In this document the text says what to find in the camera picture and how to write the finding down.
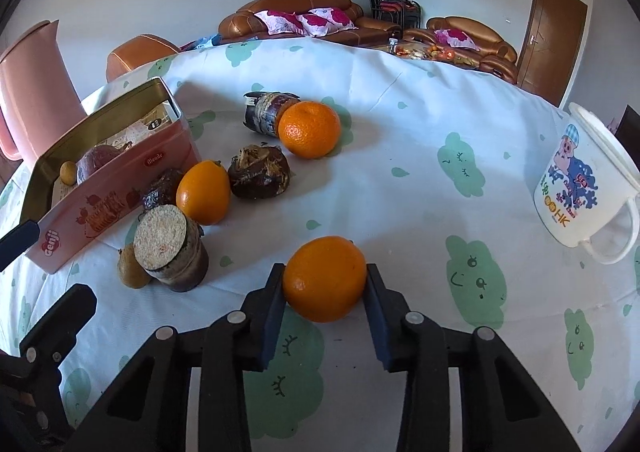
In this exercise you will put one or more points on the dark brown water chestnut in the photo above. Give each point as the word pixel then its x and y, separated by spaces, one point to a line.
pixel 160 189
pixel 260 174

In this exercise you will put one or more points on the white cloud print tablecloth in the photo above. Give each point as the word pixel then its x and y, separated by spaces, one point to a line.
pixel 400 212

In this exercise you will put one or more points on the stacked black chairs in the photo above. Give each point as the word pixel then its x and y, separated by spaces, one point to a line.
pixel 395 11

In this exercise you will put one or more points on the sugarcane piece with pale end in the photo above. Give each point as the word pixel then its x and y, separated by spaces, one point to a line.
pixel 170 257

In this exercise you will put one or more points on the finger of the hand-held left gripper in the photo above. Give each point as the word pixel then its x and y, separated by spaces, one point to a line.
pixel 60 322
pixel 15 244

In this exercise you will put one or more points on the small yellow loquat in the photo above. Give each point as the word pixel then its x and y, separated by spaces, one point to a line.
pixel 67 172

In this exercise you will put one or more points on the chocolate cake slice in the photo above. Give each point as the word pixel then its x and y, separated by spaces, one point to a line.
pixel 262 114

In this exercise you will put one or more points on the pink floral pillow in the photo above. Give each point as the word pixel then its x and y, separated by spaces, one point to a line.
pixel 280 22
pixel 327 20
pixel 455 38

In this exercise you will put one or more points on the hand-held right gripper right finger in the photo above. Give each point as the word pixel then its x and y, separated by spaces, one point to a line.
pixel 377 327

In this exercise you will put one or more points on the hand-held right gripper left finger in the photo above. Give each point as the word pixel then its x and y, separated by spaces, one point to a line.
pixel 272 327

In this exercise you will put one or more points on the small oval orange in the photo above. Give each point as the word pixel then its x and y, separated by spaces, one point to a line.
pixel 202 192

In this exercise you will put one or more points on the wooden coffee table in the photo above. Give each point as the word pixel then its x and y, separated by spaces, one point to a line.
pixel 470 60

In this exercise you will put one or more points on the printed paper leaflet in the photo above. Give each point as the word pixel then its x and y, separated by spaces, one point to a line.
pixel 150 124

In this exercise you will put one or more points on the black television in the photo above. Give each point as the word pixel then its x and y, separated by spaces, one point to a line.
pixel 631 129

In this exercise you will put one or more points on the brown leather armchair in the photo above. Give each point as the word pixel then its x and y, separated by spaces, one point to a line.
pixel 465 24

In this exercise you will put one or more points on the pile of tangerines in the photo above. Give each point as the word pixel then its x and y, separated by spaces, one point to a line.
pixel 435 50

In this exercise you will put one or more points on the long brown leather sofa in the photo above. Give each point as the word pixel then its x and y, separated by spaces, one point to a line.
pixel 300 0

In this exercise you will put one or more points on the brown leather chaise sofa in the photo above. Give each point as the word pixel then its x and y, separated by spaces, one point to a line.
pixel 140 55

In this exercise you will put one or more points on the brown wooden door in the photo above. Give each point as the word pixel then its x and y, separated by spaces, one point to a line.
pixel 550 41

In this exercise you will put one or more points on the blue clothes pile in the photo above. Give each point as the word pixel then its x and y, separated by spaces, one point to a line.
pixel 205 41

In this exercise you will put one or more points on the white cartoon print mug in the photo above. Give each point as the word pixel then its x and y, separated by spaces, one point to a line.
pixel 600 151

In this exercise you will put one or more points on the small brown kiwi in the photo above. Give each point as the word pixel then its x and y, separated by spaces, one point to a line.
pixel 130 269

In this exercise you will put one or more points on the pink plastic pitcher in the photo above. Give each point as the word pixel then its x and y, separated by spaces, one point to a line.
pixel 30 91

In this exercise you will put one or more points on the pink tin box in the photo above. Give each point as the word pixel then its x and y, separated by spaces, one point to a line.
pixel 100 217

